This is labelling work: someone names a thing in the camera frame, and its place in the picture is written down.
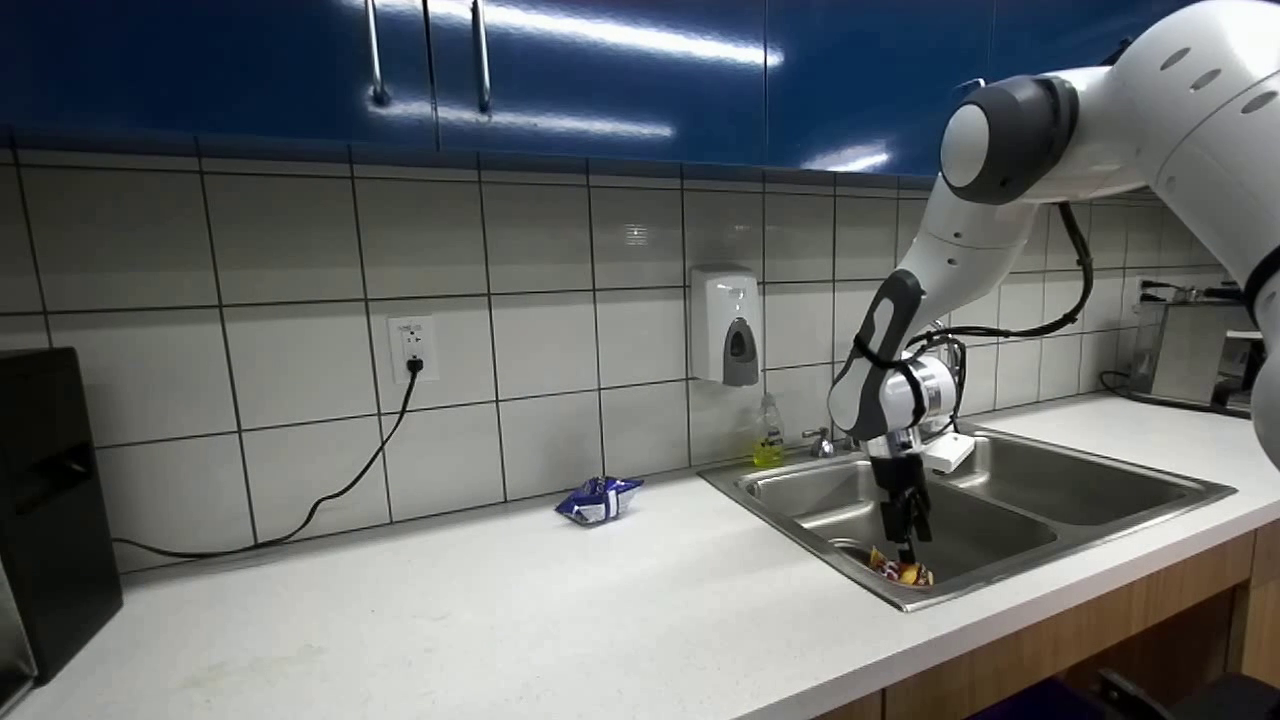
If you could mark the silver toaster appliance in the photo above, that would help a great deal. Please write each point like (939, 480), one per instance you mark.
(1206, 348)

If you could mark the stainless steel double sink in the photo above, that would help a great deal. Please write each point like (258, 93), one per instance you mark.
(1010, 508)

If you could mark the yellow dish soap bottle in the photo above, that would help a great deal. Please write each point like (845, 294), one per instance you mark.
(771, 437)

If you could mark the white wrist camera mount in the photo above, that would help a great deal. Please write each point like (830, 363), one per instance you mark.
(949, 449)

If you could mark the white wall soap dispenser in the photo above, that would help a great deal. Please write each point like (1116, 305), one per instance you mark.
(725, 328)

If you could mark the blue snack wrapper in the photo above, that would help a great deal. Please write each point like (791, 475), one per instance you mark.
(598, 503)

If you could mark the white wall outlet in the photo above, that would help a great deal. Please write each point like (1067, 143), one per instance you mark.
(414, 340)

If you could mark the blue upper cabinets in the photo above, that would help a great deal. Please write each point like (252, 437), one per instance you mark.
(793, 86)

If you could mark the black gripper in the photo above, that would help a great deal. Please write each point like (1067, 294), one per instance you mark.
(906, 503)

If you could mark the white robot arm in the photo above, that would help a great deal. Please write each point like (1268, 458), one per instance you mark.
(1191, 114)

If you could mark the black appliance on counter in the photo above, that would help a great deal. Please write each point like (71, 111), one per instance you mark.
(52, 522)

